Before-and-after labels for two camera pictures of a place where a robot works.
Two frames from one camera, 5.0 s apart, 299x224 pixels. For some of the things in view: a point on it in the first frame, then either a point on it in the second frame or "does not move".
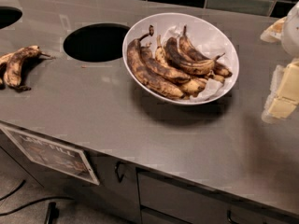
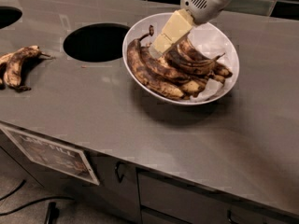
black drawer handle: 229,217 does not move
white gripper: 291,35 to 204,4
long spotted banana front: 145,74 does not move
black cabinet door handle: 120,178 does not move
